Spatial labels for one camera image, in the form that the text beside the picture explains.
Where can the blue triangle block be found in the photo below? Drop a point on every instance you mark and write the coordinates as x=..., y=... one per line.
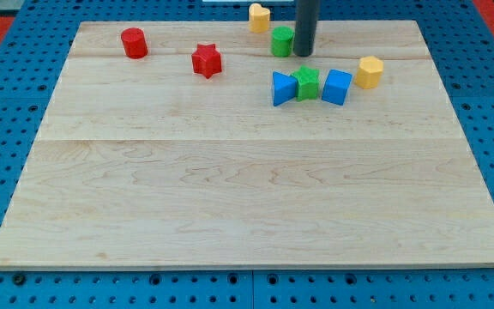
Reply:
x=284, y=88

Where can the green star block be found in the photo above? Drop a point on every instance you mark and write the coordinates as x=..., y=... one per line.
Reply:
x=307, y=83

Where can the red star block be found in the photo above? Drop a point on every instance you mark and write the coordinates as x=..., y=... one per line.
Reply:
x=206, y=60

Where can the blue cube block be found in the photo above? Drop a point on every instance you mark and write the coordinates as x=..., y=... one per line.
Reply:
x=336, y=87

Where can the light wooden board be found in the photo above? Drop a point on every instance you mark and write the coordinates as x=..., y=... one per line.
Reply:
x=146, y=165

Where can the green cylinder block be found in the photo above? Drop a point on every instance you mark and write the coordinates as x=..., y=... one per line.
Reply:
x=281, y=41

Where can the yellow heart block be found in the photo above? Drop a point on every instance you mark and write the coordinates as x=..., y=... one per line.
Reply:
x=259, y=18

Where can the yellow hexagon block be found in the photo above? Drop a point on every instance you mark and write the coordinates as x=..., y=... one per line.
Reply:
x=370, y=70

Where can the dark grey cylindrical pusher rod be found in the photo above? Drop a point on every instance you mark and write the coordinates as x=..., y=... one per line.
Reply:
x=307, y=14

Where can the red cylinder block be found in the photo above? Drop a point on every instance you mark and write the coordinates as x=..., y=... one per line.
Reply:
x=134, y=43

